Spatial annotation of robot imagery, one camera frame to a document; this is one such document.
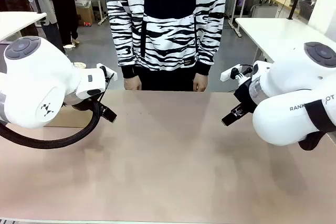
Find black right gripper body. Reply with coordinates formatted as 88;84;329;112
233;78;259;113

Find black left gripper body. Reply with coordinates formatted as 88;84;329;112
71;97;103;112

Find person's left forearm zebra sleeve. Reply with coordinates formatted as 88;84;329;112
195;16;226;77

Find person's right forearm zebra sleeve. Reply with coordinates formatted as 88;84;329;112
109;16;138;79

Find person's right hand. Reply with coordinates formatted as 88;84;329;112
123;76;142;91

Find person's left hand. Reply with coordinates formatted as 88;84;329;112
193;73;208;93

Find brown cardboard box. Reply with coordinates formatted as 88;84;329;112
44;105;100;128

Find person's black trousers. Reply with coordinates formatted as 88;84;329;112
135;63;197;92

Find large white table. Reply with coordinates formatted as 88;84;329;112
235;17;336;64

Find grey chair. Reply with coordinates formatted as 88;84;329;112
248;3;279;19

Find cardboard box with print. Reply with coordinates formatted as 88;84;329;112
76;5;96;27

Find bystander in black trousers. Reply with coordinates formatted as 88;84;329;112
48;0;91;46

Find zebra striped hoodie torso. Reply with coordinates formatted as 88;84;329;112
104;0;229;72

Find wooden top table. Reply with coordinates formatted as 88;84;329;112
270;0;300;16

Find white plastic container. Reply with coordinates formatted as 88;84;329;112
75;0;92;9

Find white table with black pole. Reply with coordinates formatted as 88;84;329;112
0;11;47;42

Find black mesh basket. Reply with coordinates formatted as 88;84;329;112
298;0;316;20

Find bystander in brown skirt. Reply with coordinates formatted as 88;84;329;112
0;0;39;37

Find thin black camera cable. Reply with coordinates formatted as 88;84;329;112
99;73;116;103

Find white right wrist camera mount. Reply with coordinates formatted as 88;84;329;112
219;63;253;82

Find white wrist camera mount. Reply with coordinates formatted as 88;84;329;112
96;62;118;81
219;63;253;82

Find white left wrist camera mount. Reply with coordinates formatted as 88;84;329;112
96;62;118;81

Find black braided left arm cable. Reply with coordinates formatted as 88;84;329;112
0;99;103;150

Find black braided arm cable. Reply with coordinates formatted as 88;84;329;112
0;99;103;150
298;99;333;151

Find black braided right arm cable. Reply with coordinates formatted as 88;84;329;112
298;99;333;151

